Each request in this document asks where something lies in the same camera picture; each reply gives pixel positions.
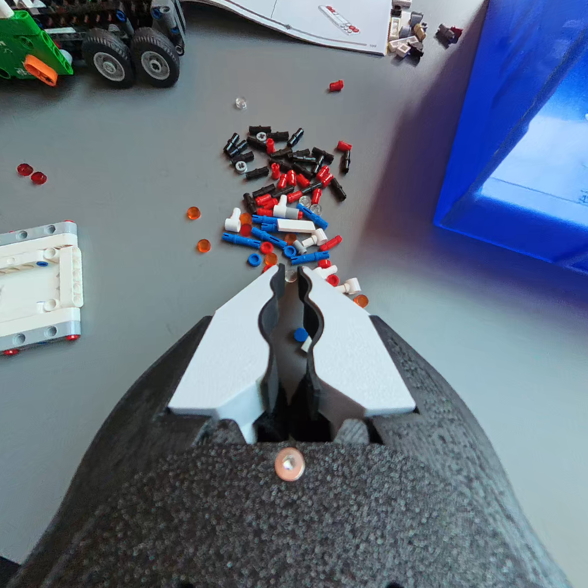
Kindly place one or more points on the cluster of grey tan lego bricks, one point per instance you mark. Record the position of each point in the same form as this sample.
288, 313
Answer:
406, 32

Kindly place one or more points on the red lego pin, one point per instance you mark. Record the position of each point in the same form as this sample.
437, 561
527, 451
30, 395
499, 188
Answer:
336, 86

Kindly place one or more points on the white green lego truck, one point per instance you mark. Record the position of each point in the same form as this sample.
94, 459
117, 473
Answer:
32, 41

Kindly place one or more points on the orange round lego stud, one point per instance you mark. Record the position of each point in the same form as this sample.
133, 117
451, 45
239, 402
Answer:
203, 246
193, 212

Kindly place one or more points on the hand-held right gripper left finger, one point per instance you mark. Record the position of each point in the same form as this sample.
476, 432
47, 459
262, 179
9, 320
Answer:
225, 363

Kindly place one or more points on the white grey lego frame panel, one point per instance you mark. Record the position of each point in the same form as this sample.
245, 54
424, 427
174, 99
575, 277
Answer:
32, 294

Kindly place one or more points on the blue plastic bin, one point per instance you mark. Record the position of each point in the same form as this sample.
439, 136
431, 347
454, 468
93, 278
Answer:
519, 115

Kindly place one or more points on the lego instruction booklet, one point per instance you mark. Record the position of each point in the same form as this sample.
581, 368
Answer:
303, 18

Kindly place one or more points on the blue round lego stud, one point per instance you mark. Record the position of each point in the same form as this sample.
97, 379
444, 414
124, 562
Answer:
301, 334

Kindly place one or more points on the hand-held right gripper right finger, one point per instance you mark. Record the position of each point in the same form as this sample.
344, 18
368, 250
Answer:
358, 363

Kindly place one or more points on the red round lego stud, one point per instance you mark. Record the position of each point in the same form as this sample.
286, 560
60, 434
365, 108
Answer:
38, 178
25, 169

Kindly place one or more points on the small white lego piece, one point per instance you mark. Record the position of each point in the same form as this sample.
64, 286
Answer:
306, 345

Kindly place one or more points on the dark red lego piece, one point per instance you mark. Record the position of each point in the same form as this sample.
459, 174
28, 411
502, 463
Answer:
449, 33

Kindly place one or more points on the pile of small lego pieces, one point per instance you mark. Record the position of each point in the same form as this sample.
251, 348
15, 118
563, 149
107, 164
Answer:
285, 202

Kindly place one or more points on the person's dark clothing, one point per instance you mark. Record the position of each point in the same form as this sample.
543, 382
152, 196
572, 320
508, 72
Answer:
7, 569

